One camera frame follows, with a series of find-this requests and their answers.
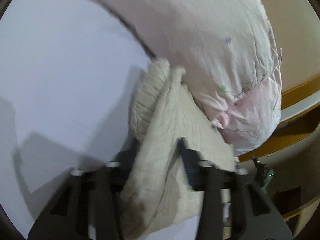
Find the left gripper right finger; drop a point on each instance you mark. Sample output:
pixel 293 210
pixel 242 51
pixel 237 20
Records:
pixel 240 199

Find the beige cable-knit sweater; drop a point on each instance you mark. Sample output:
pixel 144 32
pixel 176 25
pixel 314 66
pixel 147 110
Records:
pixel 156 194

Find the pink pillow with tree print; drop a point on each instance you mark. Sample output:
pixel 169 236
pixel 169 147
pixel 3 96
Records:
pixel 231 60

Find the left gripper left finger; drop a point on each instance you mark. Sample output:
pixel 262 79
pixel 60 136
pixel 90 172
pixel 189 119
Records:
pixel 87 197

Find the lavender bed sheet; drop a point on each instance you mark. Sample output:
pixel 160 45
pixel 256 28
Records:
pixel 68 71

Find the wooden nightstand shelf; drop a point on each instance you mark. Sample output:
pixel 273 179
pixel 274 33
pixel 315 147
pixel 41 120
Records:
pixel 293 153

